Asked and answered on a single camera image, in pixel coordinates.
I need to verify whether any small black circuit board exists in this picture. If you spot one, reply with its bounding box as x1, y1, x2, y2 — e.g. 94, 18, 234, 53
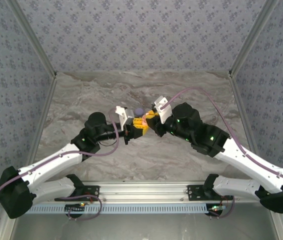
64, 202, 87, 219
206, 203, 227, 218

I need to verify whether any grey metal sheet panel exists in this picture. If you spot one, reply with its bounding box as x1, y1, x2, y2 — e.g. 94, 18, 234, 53
6, 201, 283, 240

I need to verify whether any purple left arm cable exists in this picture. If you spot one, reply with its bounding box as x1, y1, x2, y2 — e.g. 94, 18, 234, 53
0, 107, 120, 205

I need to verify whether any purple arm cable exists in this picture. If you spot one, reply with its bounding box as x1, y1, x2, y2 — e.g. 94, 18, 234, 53
0, 107, 120, 205
163, 86, 283, 206

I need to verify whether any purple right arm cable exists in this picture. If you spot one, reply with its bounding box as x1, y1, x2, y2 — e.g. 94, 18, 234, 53
163, 86, 283, 206

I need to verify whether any aluminium table side rail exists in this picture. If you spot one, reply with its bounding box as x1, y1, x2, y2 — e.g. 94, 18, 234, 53
228, 73, 283, 240
0, 74, 58, 240

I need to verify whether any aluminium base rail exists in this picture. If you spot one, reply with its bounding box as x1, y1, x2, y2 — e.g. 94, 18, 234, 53
8, 180, 249, 203

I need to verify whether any slotted pale cable duct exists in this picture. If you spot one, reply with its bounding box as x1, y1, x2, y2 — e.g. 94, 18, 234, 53
18, 202, 214, 215

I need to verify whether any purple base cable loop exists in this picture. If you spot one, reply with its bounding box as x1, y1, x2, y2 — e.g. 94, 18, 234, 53
209, 194, 237, 220
55, 191, 103, 222

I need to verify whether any aluminium upright frame post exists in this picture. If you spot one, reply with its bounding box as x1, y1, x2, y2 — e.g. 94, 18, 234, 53
5, 0, 58, 79
228, 0, 281, 77

